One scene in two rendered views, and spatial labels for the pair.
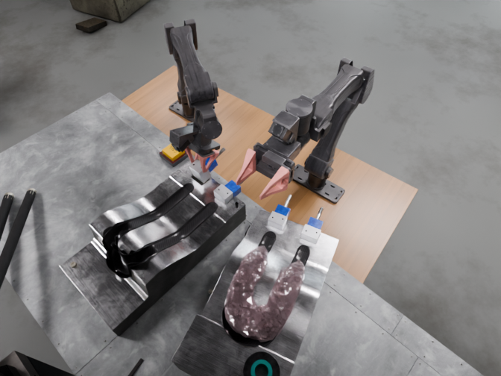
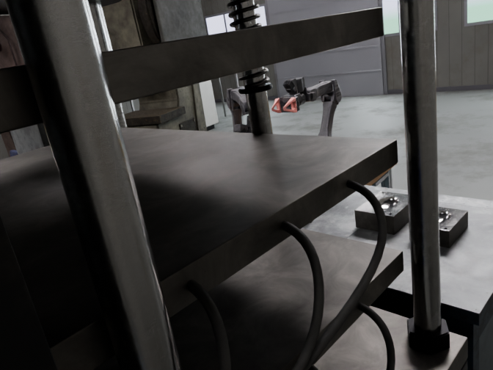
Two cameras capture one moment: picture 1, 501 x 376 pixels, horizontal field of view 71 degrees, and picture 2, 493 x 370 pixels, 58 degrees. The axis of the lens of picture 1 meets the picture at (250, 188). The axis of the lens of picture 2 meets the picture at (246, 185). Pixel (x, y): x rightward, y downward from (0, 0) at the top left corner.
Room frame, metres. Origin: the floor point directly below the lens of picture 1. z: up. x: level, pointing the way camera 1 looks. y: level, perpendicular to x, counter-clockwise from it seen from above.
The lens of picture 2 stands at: (-1.55, 0.07, 1.54)
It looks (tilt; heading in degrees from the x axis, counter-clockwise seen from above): 19 degrees down; 4
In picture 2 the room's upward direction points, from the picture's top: 10 degrees counter-clockwise
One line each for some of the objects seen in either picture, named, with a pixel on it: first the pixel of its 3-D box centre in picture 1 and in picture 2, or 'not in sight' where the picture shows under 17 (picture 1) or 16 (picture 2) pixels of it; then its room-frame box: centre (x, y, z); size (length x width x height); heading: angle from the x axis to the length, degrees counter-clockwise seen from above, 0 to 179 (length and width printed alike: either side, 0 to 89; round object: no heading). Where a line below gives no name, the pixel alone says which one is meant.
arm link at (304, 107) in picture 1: (306, 119); (301, 89); (0.60, -0.13, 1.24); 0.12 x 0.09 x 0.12; 143
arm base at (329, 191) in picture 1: (317, 177); not in sight; (0.75, -0.23, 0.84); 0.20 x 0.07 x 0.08; 53
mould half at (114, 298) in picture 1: (156, 234); not in sight; (0.51, 0.28, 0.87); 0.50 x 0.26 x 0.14; 137
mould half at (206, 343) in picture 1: (265, 295); not in sight; (0.33, -0.04, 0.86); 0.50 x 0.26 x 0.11; 155
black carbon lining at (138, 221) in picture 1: (159, 224); not in sight; (0.51, 0.26, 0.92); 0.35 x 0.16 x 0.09; 137
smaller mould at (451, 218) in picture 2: not in sight; (439, 225); (-0.18, -0.45, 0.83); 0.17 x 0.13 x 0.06; 137
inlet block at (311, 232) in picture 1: (314, 223); not in sight; (0.55, -0.20, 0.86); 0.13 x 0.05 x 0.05; 155
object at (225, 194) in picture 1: (234, 187); not in sight; (0.67, 0.05, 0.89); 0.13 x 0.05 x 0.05; 137
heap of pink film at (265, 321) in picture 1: (264, 287); not in sight; (0.34, -0.04, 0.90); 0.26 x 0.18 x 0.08; 155
